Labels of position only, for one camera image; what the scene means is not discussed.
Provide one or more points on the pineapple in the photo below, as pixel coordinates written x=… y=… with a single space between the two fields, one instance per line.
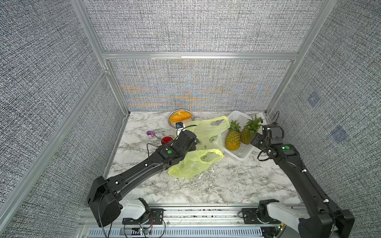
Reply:
x=233 y=138
x=250 y=129

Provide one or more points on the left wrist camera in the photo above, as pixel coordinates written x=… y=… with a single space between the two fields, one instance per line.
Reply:
x=179 y=127

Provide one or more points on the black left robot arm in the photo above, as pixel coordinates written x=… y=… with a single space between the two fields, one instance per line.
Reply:
x=105 y=194

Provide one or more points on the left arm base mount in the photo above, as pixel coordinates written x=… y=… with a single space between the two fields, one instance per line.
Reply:
x=155 y=217

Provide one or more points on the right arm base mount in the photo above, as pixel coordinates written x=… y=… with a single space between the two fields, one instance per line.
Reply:
x=249 y=215

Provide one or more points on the patterned bowl with orange food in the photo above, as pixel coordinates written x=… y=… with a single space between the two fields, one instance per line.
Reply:
x=179 y=115

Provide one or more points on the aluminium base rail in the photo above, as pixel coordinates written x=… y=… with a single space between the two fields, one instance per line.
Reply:
x=189 y=221

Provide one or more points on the purple spoon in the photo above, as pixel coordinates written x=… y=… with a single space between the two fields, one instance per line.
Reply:
x=152 y=134

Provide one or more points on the white mug with red liquid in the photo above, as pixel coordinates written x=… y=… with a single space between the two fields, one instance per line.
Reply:
x=166 y=140

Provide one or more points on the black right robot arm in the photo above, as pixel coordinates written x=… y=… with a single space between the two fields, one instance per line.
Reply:
x=321 y=216

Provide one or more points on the yellow-green plastic bag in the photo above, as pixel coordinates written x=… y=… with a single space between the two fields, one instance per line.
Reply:
x=209 y=149

